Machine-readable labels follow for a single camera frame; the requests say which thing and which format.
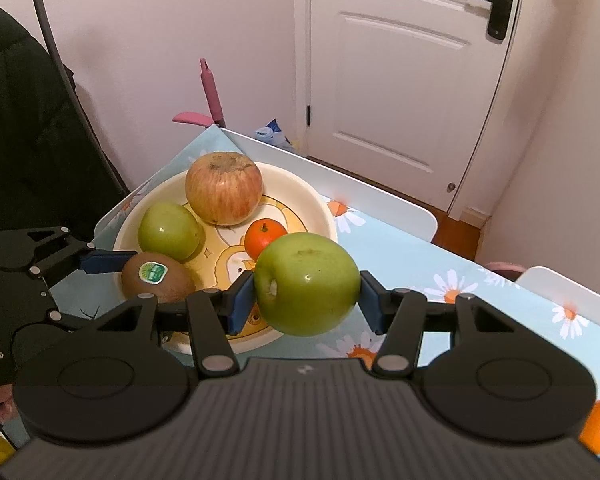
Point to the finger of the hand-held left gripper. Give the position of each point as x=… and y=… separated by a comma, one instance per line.
x=105, y=261
x=65, y=319

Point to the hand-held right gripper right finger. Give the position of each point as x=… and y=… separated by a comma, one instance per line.
x=371, y=305

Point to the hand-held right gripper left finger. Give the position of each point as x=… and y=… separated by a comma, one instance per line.
x=242, y=302

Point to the small tangerine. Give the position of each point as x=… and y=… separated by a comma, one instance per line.
x=262, y=237

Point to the brown kiwi with green sticker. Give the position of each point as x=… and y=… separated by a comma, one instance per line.
x=170, y=285

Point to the yellowish green apple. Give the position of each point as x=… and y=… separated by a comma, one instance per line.
x=167, y=230

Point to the large red-yellow apple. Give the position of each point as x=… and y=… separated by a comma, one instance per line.
x=222, y=190

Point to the cream plate with duck print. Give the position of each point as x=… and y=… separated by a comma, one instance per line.
x=300, y=195

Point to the blue daisy print tablecloth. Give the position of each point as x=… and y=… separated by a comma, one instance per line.
x=405, y=260

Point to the pink object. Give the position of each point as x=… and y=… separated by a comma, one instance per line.
x=502, y=270

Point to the blue white plastic bag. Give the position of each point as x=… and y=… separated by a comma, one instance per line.
x=272, y=135

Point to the pink plastic stand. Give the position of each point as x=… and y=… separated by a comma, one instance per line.
x=211, y=95

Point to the white panelled door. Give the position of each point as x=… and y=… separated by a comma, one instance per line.
x=405, y=85

